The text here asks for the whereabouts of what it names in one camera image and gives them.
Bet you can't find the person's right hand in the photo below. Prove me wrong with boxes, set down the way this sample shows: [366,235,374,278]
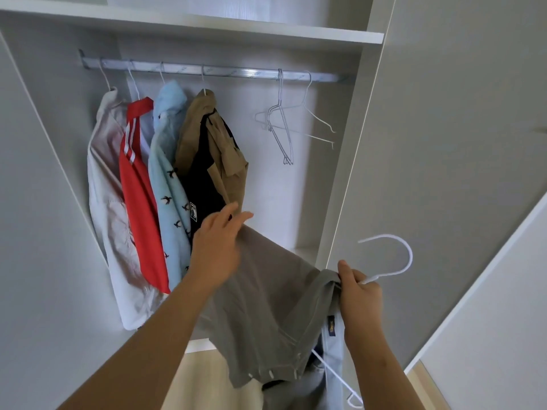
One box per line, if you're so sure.
[338,259,383,345]

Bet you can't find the person's left hand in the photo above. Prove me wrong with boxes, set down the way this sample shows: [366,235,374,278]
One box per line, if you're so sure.
[187,202,254,295]

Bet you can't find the white plastic-coated wire hanger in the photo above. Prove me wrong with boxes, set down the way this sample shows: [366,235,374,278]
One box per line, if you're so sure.
[311,235,414,409]

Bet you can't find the grey trousers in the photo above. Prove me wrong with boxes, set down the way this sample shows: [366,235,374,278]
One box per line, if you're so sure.
[194,224,365,410]

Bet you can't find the person's left forearm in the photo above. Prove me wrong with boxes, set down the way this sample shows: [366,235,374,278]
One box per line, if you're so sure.
[56,271,228,410]

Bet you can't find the person's right forearm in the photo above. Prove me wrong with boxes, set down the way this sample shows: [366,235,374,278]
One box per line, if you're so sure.
[344,335,424,410]

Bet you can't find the black t-shirt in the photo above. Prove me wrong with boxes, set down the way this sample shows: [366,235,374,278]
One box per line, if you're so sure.
[179,112,240,253]

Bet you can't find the light blue bird-print shirt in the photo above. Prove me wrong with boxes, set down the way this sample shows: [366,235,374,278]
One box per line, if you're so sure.
[147,80,193,292]

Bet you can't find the red shirt with white stripes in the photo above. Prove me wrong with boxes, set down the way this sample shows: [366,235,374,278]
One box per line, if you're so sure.
[118,97,172,294]

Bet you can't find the khaki shirt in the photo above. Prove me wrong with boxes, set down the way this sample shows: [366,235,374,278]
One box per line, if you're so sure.
[174,89,250,219]

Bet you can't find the white wardrobe door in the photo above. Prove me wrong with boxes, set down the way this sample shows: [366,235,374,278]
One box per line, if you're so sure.
[324,0,547,374]
[0,32,131,410]
[404,204,547,410]

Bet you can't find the white wardrobe shelf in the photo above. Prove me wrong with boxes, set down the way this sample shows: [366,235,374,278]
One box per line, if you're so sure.
[0,0,385,54]

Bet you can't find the metal clothes rail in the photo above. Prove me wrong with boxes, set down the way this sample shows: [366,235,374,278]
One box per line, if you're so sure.
[79,48,356,84]

